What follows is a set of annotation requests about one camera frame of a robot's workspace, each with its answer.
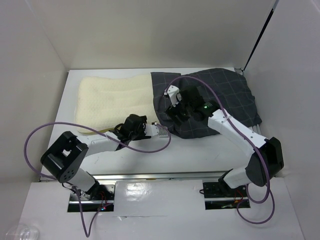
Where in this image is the cream yellow pillow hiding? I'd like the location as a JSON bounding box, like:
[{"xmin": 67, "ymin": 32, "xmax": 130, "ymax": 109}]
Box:
[{"xmin": 74, "ymin": 73, "xmax": 159, "ymax": 131}]

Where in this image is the dark grey plaid pillowcase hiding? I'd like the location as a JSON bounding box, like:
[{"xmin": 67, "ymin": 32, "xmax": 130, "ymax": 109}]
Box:
[{"xmin": 151, "ymin": 68, "xmax": 262, "ymax": 139}]

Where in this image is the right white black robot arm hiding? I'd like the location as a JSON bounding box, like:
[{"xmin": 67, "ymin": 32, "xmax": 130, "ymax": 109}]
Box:
[{"xmin": 164, "ymin": 85, "xmax": 284, "ymax": 196}]

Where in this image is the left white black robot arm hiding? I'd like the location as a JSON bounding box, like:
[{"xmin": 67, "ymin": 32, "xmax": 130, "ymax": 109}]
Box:
[{"xmin": 40, "ymin": 114, "xmax": 151, "ymax": 200}]

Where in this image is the clear plastic object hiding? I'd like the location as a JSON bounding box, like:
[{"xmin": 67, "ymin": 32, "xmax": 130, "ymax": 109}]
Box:
[{"xmin": 4, "ymin": 223, "xmax": 40, "ymax": 240}]

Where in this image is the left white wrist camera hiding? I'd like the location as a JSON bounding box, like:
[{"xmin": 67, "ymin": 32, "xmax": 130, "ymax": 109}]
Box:
[{"xmin": 144, "ymin": 122, "xmax": 169, "ymax": 138}]

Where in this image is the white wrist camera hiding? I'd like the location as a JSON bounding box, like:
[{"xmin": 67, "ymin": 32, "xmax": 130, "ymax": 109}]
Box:
[
  {"xmin": 144, "ymin": 122, "xmax": 169, "ymax": 138},
  {"xmin": 164, "ymin": 85, "xmax": 182, "ymax": 107}
]

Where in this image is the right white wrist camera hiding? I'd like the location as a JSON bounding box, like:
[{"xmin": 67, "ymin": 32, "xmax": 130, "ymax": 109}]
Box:
[{"xmin": 164, "ymin": 85, "xmax": 182, "ymax": 107}]

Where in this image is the aluminium rail front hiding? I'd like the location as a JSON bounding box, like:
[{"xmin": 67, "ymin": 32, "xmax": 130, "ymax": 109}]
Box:
[{"xmin": 93, "ymin": 171, "xmax": 225, "ymax": 181}]

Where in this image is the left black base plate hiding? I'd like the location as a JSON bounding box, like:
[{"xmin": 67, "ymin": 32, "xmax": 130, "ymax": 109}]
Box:
[{"xmin": 62, "ymin": 181, "xmax": 114, "ymax": 203}]

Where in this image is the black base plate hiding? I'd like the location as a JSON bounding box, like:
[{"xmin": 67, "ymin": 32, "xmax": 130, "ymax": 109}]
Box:
[
  {"xmin": 199, "ymin": 182, "xmax": 247, "ymax": 198},
  {"xmin": 62, "ymin": 181, "xmax": 114, "ymax": 203}
]

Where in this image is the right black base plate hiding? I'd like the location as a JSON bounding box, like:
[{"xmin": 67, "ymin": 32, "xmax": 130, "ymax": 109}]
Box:
[{"xmin": 199, "ymin": 182, "xmax": 247, "ymax": 198}]

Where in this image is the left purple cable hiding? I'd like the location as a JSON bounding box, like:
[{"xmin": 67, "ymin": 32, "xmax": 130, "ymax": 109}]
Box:
[{"xmin": 23, "ymin": 121, "xmax": 172, "ymax": 238}]

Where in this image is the dark vertical frame pole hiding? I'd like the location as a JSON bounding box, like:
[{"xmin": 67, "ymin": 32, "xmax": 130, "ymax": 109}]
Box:
[{"xmin": 242, "ymin": 0, "xmax": 279, "ymax": 72}]

